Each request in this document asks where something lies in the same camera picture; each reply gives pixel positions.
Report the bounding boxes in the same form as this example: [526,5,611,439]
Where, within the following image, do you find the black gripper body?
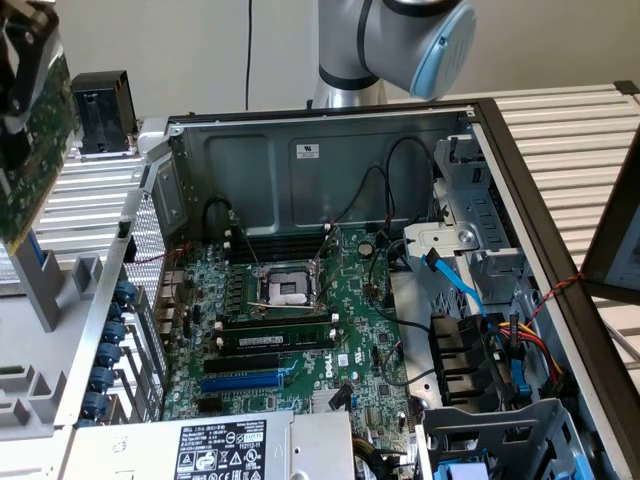
[0,0,56,109]

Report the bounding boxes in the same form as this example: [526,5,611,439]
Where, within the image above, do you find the green graphics card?
[0,29,84,254]

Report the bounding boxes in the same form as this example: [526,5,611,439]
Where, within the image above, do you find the black box fixture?
[71,69,139,157]

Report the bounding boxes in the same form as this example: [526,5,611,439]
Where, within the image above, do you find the grey parts rack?
[0,239,105,441]

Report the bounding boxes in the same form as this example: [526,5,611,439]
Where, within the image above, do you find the silver rear port block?
[159,269,185,298]
[157,298,179,337]

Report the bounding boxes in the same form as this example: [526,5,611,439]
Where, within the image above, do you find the perforated metal slot cover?
[131,282,154,329]

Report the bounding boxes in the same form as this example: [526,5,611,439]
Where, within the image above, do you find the thin metal locking lever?
[227,209,262,270]
[246,298,330,314]

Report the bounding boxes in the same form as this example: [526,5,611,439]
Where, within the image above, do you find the black RAM slot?
[229,244,326,255]
[232,251,324,263]
[214,312,339,330]
[227,228,331,241]
[228,237,329,248]

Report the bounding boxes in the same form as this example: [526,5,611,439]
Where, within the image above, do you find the grey metal PC case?
[52,97,640,480]

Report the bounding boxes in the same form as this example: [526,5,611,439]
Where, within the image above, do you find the silver CPU socket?
[251,260,332,321]

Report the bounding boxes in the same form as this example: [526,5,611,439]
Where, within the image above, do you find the long black expansion slot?
[202,355,281,375]

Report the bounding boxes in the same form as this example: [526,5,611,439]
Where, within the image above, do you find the silver socket cover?
[310,223,347,307]

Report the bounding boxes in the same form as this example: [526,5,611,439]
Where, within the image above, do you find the blue expansion slot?
[199,373,287,395]

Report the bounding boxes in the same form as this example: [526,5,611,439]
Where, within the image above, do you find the silver power supply unit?
[58,409,359,480]

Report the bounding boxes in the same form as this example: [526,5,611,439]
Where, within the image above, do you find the green motherboard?
[154,227,419,451]

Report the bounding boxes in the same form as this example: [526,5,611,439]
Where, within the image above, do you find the silver finned heatsink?
[310,387,351,414]

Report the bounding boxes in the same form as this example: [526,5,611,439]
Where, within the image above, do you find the grey metal disk bay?
[402,133,535,321]

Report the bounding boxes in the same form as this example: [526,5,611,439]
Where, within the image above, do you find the black plastic fan shroud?
[428,312,501,411]

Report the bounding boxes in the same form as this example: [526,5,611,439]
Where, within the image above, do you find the blue plastic drive carrier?
[433,449,490,480]

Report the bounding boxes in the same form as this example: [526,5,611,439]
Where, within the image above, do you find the blue plastic latch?
[509,357,532,401]

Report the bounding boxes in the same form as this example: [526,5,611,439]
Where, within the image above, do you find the grey perforated drive cage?
[413,397,609,480]

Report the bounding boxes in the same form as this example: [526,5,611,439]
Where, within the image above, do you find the black framed monitor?
[582,117,640,304]

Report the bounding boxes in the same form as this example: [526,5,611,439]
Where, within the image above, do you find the black table end cap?
[613,79,640,107]

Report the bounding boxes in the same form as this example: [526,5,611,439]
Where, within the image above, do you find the black power connector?
[542,374,576,401]

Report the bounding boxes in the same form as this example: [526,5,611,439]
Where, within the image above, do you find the black intrusion switch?
[117,218,139,264]

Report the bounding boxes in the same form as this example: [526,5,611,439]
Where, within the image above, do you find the red black twisted wire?
[529,272,586,321]
[133,241,195,304]

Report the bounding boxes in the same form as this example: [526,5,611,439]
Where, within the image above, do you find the thin black wall cable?
[243,0,255,111]

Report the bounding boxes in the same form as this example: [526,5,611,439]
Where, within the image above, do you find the blue flat data wire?
[422,252,489,319]

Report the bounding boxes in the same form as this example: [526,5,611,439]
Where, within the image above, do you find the yellow black wire bundle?
[352,434,419,480]

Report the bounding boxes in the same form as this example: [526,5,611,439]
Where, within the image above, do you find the coloured power wire harness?
[487,319,566,386]

